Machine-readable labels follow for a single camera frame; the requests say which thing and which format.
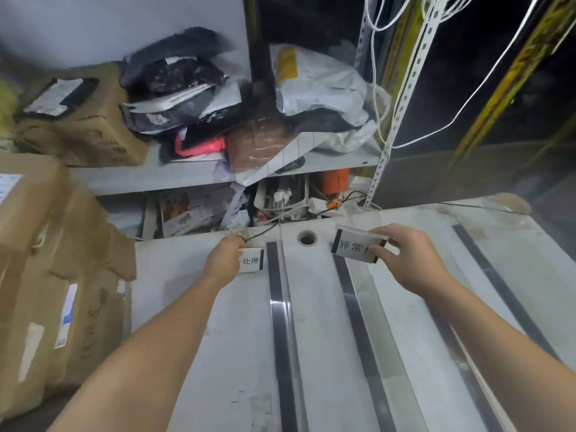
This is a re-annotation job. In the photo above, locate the white power strip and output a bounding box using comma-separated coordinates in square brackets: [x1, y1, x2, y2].
[308, 195, 356, 217]

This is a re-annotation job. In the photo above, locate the person's right hand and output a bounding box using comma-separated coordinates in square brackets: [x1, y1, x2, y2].
[368, 223, 453, 298]

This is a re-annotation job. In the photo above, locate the grey metal shelf rack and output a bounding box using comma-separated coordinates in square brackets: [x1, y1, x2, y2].
[67, 0, 444, 212]

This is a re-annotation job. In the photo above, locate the person's left hand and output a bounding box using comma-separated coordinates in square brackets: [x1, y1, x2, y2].
[202, 232, 247, 291]

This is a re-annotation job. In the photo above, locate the pile of brown parcels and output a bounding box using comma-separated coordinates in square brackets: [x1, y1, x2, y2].
[0, 150, 138, 421]

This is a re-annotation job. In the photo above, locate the white gridded plastic bag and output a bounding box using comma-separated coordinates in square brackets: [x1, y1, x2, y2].
[233, 83, 392, 187]

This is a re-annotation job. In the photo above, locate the pink plastic packet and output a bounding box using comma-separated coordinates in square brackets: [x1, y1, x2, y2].
[174, 134, 226, 158]

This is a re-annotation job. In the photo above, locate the grey and black mailer bag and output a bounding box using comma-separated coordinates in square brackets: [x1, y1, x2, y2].
[121, 80, 244, 136]

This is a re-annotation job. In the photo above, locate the white mailer bag yellow patch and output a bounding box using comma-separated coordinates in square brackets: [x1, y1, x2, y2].
[269, 43, 383, 129]

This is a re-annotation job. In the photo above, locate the thin black cable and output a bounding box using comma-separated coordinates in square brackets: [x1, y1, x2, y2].
[242, 188, 370, 244]

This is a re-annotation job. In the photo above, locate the coil of white rope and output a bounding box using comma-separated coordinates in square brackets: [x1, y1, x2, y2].
[364, 0, 478, 32]

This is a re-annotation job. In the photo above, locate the crumpled cardboard box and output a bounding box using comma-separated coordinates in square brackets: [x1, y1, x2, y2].
[13, 62, 152, 168]

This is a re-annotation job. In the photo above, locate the orange box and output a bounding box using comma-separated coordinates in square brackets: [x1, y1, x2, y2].
[322, 168, 351, 196]

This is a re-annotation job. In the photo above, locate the brown parcel in clear wrap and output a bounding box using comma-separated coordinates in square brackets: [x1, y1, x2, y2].
[224, 121, 300, 174]

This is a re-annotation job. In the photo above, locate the acrylic label stand black-edged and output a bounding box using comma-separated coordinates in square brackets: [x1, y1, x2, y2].
[331, 224, 388, 265]
[237, 248, 265, 273]

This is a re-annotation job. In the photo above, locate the yellow and black post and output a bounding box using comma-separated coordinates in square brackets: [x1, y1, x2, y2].
[449, 0, 576, 172]

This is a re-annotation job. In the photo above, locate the colourful printed paper box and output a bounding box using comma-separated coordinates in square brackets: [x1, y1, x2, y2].
[160, 188, 237, 238]

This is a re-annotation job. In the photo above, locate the person's right forearm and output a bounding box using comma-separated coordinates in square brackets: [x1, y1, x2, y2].
[425, 278, 576, 432]

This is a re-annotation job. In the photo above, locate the white plastic basket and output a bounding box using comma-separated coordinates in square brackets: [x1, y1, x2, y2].
[254, 177, 311, 221]

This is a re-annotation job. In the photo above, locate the clear tape roll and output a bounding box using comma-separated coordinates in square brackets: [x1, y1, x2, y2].
[490, 192, 532, 215]

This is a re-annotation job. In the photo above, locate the black fluffy plastic bag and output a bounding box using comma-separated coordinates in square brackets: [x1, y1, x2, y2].
[120, 27, 235, 93]

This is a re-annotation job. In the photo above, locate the black fabric bundle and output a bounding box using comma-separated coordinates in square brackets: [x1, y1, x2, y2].
[278, 110, 361, 136]

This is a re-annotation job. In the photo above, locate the long white cable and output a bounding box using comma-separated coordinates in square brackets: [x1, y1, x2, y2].
[364, 0, 541, 150]

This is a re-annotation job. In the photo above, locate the person's left forearm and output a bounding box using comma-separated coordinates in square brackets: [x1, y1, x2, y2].
[47, 274, 235, 432]

